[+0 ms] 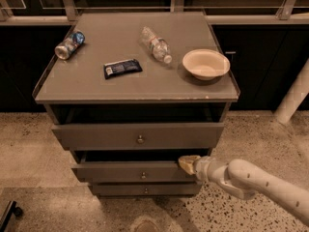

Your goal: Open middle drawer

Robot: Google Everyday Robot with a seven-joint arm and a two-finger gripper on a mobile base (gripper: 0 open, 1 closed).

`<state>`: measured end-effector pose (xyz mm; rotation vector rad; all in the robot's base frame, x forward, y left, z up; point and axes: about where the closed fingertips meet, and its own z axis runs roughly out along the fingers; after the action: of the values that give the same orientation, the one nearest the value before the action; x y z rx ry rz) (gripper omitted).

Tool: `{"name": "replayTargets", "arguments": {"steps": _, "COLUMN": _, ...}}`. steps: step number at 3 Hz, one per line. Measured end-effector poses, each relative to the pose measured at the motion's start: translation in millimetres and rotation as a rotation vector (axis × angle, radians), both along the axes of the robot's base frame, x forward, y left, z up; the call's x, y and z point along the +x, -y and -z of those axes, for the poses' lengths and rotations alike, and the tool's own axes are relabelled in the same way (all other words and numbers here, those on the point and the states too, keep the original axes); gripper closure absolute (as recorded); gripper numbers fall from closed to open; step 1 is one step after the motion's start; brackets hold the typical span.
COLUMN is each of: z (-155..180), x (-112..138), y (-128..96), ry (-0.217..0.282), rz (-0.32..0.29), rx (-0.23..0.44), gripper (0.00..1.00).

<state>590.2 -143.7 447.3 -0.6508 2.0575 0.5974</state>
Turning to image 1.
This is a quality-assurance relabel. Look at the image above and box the grey drawer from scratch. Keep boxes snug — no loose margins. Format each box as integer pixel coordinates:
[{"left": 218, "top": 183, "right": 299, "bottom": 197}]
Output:
[
  {"left": 72, "top": 149, "right": 208, "bottom": 184},
  {"left": 90, "top": 182, "right": 202, "bottom": 197},
  {"left": 52, "top": 123, "right": 224, "bottom": 151}
]

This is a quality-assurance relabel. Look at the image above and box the round robot base foot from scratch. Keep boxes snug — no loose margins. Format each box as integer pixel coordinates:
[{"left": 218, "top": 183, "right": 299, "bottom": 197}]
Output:
[{"left": 131, "top": 219, "right": 159, "bottom": 232}]

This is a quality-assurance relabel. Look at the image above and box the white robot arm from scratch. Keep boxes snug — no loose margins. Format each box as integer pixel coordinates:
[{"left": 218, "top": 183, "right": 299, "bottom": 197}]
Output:
[{"left": 179, "top": 60, "right": 309, "bottom": 225}]

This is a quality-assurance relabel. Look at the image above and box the grey top drawer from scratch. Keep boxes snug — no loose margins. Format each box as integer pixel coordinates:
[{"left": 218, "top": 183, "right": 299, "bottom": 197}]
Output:
[{"left": 52, "top": 123, "right": 224, "bottom": 151}]

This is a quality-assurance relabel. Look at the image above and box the grey drawer cabinet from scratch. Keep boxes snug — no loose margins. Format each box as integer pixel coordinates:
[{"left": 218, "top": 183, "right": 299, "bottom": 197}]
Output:
[{"left": 31, "top": 11, "right": 241, "bottom": 199}]

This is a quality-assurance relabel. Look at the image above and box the grey bottom drawer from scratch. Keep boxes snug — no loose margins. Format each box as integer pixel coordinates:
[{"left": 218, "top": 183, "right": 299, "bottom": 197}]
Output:
[{"left": 90, "top": 182, "right": 202, "bottom": 197}]

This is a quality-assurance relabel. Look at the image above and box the white paper bowl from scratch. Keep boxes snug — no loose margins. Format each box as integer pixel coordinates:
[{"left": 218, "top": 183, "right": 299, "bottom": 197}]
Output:
[{"left": 183, "top": 49, "right": 230, "bottom": 81}]

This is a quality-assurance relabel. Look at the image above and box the clear plastic water bottle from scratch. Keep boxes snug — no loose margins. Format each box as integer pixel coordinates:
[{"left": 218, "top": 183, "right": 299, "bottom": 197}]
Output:
[{"left": 140, "top": 26, "right": 172, "bottom": 64}]

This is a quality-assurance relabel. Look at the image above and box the dark blue snack packet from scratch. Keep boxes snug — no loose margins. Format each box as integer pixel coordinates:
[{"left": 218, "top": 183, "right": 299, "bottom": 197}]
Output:
[{"left": 103, "top": 59, "right": 143, "bottom": 79}]

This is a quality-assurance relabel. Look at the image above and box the silver blue soda can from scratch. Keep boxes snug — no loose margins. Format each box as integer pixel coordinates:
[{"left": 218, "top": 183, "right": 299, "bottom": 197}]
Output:
[{"left": 54, "top": 31, "right": 85, "bottom": 60}]

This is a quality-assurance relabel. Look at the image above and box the black caster base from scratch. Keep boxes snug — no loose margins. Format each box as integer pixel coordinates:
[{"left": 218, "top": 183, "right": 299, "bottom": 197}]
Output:
[{"left": 0, "top": 200, "right": 23, "bottom": 232}]

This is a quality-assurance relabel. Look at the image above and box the metal railing frame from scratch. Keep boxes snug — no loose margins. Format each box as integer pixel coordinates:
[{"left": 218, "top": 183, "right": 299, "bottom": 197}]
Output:
[{"left": 0, "top": 0, "right": 309, "bottom": 25}]

